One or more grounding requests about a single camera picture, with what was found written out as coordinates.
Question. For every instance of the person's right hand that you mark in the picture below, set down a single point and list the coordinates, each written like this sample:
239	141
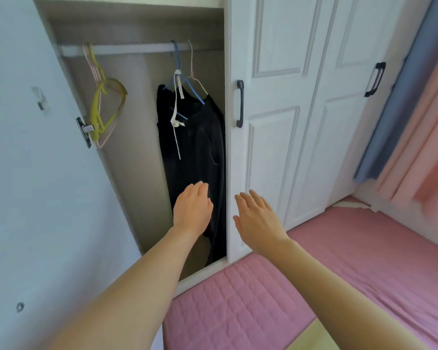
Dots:
259	224

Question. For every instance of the person's left hand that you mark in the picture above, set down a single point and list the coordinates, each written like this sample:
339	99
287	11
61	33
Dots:
191	211

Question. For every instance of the person's right thumb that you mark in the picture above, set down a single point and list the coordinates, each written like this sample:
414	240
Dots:
237	223

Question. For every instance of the person's right middle finger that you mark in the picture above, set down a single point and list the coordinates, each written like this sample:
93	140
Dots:
257	199

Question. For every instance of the person's left thumb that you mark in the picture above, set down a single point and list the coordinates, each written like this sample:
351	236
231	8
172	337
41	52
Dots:
210	208

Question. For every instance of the person's left forearm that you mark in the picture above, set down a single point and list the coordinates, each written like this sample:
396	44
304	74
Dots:
138	298

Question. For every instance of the person's right forearm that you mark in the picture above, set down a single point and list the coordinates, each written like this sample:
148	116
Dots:
335	298

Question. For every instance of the black hanging garment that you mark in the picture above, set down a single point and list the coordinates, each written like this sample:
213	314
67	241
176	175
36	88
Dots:
197	149

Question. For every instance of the white panelled wardrobe door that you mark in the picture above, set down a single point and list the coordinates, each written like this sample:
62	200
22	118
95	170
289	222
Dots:
343	116
277	142

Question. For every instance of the white paper scrap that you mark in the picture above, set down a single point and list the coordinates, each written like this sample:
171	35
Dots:
352	205

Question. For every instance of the pink quilted mattress cover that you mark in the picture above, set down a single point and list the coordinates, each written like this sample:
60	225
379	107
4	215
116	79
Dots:
368	258

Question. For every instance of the pale yellow sheet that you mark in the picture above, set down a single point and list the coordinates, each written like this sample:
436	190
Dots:
314	338

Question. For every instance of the thin pale pink hanger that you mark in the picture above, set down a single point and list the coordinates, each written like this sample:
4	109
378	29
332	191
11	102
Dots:
192	65

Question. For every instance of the metal door hinge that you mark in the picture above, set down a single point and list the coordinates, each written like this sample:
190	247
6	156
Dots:
84	130

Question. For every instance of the yellow clothes hanger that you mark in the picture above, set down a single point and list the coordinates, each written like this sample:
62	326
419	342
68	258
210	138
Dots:
95	112

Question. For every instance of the blue clothes hanger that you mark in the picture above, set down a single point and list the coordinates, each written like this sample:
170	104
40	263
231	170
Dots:
176	58

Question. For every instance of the open plain white wardrobe door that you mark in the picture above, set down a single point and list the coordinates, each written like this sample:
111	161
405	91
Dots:
40	178

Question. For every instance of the white clothes rod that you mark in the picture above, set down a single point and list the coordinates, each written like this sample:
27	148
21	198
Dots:
138	48

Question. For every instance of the pink curtain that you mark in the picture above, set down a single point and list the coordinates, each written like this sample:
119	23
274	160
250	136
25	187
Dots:
423	142

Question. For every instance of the pink clothes hanger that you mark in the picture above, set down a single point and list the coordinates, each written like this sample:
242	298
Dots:
95	74

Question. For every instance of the blue curtain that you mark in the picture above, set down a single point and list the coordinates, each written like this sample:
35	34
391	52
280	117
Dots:
405	98

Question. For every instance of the white wardrobe body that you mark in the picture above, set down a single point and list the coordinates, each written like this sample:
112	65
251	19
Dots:
138	29

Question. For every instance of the clear adhesive hook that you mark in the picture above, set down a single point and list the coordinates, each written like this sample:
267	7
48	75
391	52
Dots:
39	99

